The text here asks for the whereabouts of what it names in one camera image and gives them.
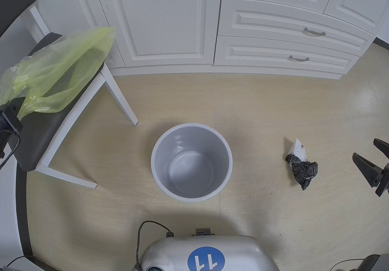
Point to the white trash bin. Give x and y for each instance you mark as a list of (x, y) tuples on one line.
[(191, 160)]

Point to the black plastic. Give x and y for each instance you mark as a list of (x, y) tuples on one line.
[(304, 171)]

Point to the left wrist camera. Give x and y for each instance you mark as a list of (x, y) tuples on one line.
[(10, 119)]

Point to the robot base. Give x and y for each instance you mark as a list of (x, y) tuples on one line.
[(170, 254)]

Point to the white wardrobe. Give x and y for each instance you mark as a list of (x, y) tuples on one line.
[(167, 5)]

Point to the white printed wrapper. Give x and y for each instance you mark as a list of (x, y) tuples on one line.
[(296, 148)]

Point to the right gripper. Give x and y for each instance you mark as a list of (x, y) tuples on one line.
[(383, 180)]

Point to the yellow plastic bag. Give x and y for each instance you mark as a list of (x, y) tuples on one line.
[(60, 66)]

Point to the white chair grey cushions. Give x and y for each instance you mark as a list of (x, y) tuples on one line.
[(45, 130)]

